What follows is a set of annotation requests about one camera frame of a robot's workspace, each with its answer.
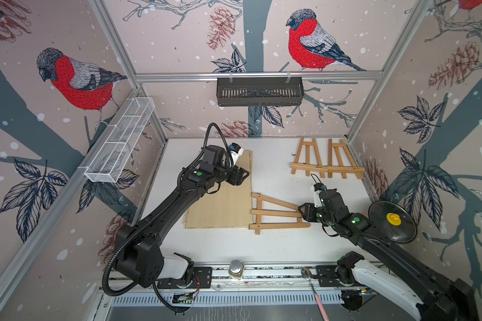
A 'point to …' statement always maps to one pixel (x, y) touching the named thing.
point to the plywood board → (230, 206)
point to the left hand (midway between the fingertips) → (246, 167)
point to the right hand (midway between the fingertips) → (302, 205)
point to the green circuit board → (183, 298)
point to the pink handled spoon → (306, 273)
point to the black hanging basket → (247, 91)
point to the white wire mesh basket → (110, 158)
